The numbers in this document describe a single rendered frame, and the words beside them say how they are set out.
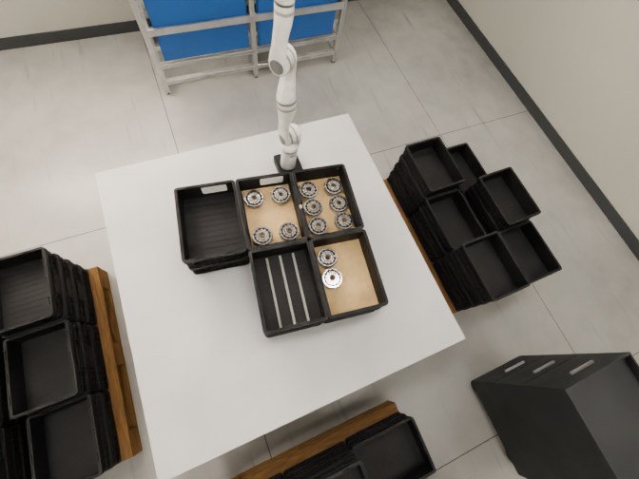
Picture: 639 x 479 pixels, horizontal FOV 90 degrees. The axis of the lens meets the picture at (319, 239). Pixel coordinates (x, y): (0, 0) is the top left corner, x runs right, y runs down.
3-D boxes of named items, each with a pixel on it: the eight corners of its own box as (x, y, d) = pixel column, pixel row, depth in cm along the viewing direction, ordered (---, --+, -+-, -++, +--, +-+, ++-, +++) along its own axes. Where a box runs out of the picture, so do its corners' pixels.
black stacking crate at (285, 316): (250, 258, 163) (248, 251, 153) (306, 247, 169) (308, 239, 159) (264, 336, 150) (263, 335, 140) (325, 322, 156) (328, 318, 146)
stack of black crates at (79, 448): (54, 411, 185) (25, 417, 163) (110, 389, 192) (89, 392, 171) (64, 488, 173) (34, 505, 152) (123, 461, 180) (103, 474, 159)
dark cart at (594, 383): (460, 377, 234) (562, 385, 151) (508, 353, 245) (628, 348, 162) (507, 469, 216) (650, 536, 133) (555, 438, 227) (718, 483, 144)
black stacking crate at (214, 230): (180, 200, 170) (174, 188, 159) (237, 191, 176) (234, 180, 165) (188, 270, 157) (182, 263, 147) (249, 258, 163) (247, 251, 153)
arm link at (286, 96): (278, 37, 126) (282, 91, 149) (266, 50, 122) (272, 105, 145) (299, 44, 125) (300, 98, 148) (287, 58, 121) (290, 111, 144)
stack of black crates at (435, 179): (385, 179, 271) (404, 145, 230) (415, 169, 279) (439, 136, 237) (406, 219, 260) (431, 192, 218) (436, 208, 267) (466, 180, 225)
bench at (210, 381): (143, 222, 246) (94, 173, 181) (331, 170, 285) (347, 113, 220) (197, 445, 199) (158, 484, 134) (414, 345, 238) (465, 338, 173)
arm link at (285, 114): (271, 98, 145) (288, 89, 148) (277, 141, 170) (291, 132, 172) (283, 109, 142) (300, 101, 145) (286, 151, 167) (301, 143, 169)
